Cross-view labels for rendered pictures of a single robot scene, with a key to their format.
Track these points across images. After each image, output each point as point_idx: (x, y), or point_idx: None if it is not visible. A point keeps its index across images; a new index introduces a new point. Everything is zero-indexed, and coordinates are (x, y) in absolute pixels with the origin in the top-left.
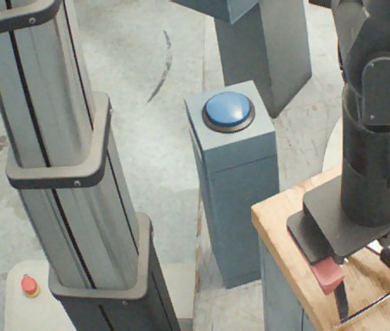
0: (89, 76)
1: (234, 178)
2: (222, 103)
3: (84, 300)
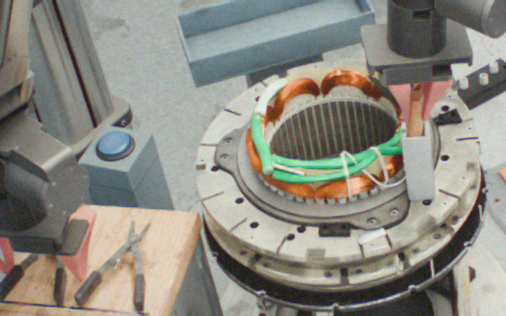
0: (103, 83)
1: (105, 195)
2: (110, 138)
3: None
